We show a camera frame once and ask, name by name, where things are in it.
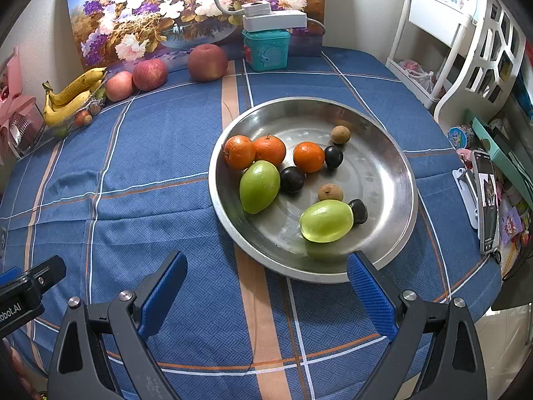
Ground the floral painting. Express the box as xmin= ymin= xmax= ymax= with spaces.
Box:
xmin=67 ymin=0 xmax=327 ymax=71

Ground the dark purple plum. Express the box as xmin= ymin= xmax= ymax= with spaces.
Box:
xmin=324 ymin=145 xmax=344 ymax=169
xmin=348 ymin=199 xmax=368 ymax=225
xmin=279 ymin=166 xmax=306 ymax=194

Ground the flat teal box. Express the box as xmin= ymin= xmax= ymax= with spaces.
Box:
xmin=464 ymin=110 xmax=533 ymax=184

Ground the teal plastic box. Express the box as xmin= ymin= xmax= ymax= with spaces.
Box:
xmin=242 ymin=29 xmax=291 ymax=72

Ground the yellow banana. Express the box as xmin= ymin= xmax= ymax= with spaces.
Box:
xmin=44 ymin=90 xmax=92 ymax=127
xmin=43 ymin=67 xmax=107 ymax=106

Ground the round steel plate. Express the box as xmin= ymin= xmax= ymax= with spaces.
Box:
xmin=208 ymin=97 xmax=418 ymax=284

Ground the green mango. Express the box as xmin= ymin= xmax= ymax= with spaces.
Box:
xmin=299 ymin=199 xmax=354 ymax=243
xmin=239 ymin=160 xmax=281 ymax=215

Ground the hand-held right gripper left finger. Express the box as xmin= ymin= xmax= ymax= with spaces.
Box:
xmin=48 ymin=251 xmax=188 ymax=400

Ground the patterned tape roll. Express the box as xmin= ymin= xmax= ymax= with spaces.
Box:
xmin=447 ymin=124 xmax=476 ymax=151

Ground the pink plastic bag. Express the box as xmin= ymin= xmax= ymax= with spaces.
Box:
xmin=397 ymin=60 xmax=442 ymax=96

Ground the large dark red apple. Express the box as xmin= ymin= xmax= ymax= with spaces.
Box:
xmin=188 ymin=44 xmax=228 ymax=83

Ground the blue plaid tablecloth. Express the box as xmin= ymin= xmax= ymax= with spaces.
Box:
xmin=0 ymin=46 xmax=504 ymax=400

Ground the pink flower bouquet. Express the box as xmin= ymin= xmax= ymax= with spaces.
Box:
xmin=0 ymin=48 xmax=46 ymax=159

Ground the orange tangerine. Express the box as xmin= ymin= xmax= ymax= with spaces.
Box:
xmin=224 ymin=135 xmax=256 ymax=171
xmin=253 ymin=133 xmax=287 ymax=166
xmin=292 ymin=142 xmax=326 ymax=173

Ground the white lattice shelf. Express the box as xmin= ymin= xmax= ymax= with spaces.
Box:
xmin=433 ymin=0 xmax=533 ymax=123

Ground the colourful sticker sheet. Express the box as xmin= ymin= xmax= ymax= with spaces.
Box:
xmin=500 ymin=200 xmax=533 ymax=251

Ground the white phone stand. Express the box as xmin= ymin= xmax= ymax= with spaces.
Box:
xmin=453 ymin=168 xmax=479 ymax=230

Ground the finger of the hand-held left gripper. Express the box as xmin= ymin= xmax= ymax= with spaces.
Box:
xmin=0 ymin=266 xmax=22 ymax=286
xmin=0 ymin=256 xmax=67 ymax=301

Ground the clear plastic fruit tray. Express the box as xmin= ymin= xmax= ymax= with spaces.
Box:
xmin=50 ymin=87 xmax=108 ymax=138

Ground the pink apple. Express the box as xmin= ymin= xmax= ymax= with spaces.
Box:
xmin=105 ymin=71 xmax=135 ymax=102

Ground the black smartphone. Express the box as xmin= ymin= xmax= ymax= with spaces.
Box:
xmin=472 ymin=150 xmax=500 ymax=255

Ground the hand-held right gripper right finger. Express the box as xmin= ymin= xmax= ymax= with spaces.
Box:
xmin=346 ymin=251 xmax=488 ymax=400

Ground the white power strip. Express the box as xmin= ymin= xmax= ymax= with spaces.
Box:
xmin=243 ymin=10 xmax=308 ymax=33

